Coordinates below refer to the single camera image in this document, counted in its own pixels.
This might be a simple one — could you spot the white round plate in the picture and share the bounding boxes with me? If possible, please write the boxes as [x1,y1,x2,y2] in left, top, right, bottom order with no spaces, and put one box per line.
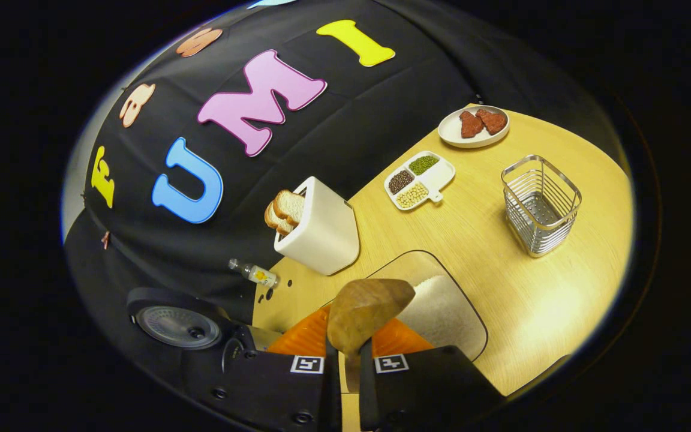
[438,106,510,149]

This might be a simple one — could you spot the glass bottle with yellow label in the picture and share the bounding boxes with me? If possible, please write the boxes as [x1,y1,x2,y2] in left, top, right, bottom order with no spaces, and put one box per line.
[229,258,280,290]

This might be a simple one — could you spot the white toaster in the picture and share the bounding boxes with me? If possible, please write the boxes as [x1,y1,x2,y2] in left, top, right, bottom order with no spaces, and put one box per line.
[274,176,360,276]

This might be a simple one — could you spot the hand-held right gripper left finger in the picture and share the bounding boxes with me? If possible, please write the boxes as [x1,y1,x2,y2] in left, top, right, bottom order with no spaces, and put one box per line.
[199,306,343,432]

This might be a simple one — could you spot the metal wire chopstick holder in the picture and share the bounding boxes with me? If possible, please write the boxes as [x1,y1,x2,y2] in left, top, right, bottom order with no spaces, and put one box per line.
[501,155,582,258]

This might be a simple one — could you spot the white divided dish of beans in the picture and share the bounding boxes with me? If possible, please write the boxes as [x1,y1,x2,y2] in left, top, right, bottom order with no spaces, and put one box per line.
[384,150,456,211]

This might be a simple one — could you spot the clear container of rice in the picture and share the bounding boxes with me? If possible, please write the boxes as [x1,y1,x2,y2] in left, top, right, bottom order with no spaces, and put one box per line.
[322,250,489,362]

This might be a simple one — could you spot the wooden spoon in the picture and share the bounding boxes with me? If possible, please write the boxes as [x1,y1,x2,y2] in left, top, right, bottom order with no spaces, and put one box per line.
[326,278,416,394]

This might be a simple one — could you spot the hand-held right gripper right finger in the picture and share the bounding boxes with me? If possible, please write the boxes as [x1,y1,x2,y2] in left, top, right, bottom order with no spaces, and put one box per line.
[357,318,505,432]

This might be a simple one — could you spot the black silver rice cooker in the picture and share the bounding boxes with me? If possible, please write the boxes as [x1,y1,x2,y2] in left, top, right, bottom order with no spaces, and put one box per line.
[127,287,283,376]

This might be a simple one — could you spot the toasted bread slice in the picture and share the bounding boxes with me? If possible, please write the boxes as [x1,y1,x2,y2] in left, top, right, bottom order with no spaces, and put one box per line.
[265,201,295,236]
[273,190,305,226]

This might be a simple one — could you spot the black backdrop cloth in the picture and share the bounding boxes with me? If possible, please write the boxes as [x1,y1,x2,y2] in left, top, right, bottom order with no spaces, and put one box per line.
[64,0,628,385]

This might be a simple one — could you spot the red meat piece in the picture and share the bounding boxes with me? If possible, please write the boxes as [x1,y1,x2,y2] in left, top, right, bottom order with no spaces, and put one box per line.
[476,108,508,135]
[459,111,484,139]

